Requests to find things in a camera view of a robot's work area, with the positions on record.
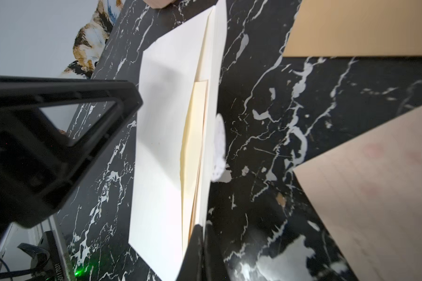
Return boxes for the brown kraft envelope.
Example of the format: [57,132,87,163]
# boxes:
[283,1,422,57]

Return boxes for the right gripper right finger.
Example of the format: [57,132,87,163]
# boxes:
[202,224,230,281]

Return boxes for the cream letter paper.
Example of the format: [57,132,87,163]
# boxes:
[294,106,422,281]

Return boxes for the letter paper in white envelope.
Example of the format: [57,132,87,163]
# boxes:
[180,80,208,254]

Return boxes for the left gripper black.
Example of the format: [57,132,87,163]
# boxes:
[0,76,143,241]

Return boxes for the white cream envelope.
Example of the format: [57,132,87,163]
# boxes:
[128,1,227,281]

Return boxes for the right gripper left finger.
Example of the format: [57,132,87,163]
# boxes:
[176,225,204,281]

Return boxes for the green plant in terracotta pot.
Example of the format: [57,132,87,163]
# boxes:
[144,0,176,9]

